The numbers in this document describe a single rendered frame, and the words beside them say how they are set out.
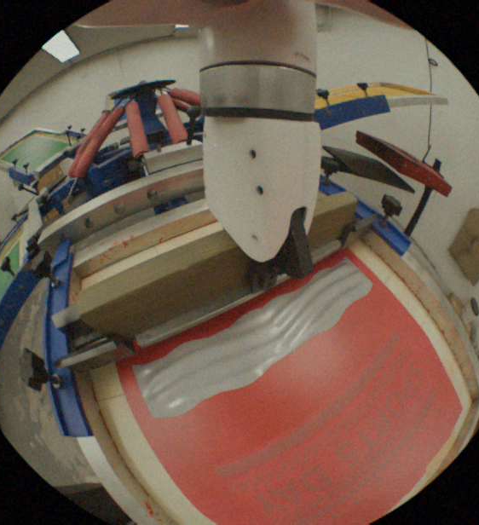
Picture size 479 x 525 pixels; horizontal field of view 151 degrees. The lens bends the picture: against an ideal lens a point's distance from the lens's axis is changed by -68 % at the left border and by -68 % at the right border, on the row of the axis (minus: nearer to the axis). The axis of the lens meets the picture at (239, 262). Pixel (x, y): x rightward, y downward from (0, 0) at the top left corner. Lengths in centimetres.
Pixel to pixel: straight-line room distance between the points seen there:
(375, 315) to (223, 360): 22
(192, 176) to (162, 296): 26
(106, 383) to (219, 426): 15
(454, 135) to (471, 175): 36
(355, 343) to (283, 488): 21
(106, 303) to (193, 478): 21
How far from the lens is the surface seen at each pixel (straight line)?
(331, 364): 25
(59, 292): 33
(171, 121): 66
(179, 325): 20
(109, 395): 27
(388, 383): 29
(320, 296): 27
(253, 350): 22
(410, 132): 214
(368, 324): 29
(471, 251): 216
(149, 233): 33
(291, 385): 23
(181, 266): 16
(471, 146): 213
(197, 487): 26
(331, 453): 26
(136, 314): 18
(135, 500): 27
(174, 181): 37
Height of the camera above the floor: 117
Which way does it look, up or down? 49 degrees down
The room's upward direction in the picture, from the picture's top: straight up
